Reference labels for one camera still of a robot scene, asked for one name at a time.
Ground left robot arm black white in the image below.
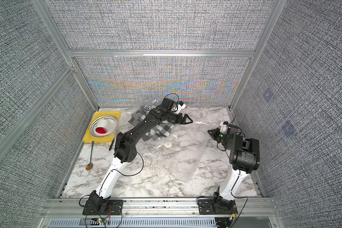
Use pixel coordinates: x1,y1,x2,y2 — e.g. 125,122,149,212
96,106,193,199

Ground white slotted cable duct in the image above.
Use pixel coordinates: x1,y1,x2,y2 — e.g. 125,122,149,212
48,217,218,228

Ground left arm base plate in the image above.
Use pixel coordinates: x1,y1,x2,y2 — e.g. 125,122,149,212
82,199,124,216

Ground black white checkered shirt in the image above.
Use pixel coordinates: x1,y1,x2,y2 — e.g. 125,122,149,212
128,104,174,141

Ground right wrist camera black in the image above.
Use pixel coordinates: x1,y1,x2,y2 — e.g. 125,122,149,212
220,121,230,134

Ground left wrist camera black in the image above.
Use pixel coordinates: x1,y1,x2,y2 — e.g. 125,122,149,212
171,101,186,114

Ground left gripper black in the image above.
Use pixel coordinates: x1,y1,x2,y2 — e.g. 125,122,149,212
165,112,193,125

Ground yellow plastic tray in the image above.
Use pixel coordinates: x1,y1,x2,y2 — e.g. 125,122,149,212
83,111,121,143

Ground aluminium frame of enclosure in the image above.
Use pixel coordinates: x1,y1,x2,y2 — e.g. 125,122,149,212
0,0,342,200

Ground clear plastic vacuum bag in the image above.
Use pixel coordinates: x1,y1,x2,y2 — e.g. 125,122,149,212
125,107,218,182

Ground front aluminium rail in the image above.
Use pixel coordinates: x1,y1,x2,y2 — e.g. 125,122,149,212
40,197,282,219

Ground dark green handle utensil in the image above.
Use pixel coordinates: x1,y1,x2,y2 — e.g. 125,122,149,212
108,139,115,151

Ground white patterned bowl red inside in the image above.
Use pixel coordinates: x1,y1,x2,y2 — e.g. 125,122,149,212
89,116,118,137

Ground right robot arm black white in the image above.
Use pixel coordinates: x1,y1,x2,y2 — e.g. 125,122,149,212
208,128,260,212

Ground white vacuum valve yellow centre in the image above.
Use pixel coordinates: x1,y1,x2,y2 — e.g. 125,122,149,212
164,141,172,148

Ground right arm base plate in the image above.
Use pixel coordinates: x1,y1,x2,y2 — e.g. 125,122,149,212
197,199,238,215

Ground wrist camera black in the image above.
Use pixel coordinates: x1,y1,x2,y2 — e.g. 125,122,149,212
171,101,186,114
220,121,230,134

